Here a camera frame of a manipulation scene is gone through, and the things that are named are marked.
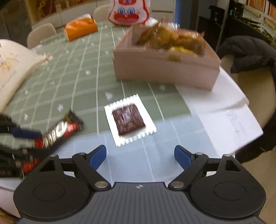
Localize red white cartoon snack bag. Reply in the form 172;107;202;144
109;0;151;26

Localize brownie in clear wrapper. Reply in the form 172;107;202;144
104;94;157;146

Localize dark jacket on chair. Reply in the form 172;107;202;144
217;35;275;76

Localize green grid tablecloth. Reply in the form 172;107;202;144
6;22;193;144

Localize white paper sheet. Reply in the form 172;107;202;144
199;104;263;156

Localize snacks in pink box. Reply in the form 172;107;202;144
135;21;206;56

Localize black red chocolate bar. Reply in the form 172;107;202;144
22;110;84;175

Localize pink storage box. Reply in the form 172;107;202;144
113;25;221;90

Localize orange tissue box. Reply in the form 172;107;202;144
64;14;98;42

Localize beige chair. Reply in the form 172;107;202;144
27;23;57;49

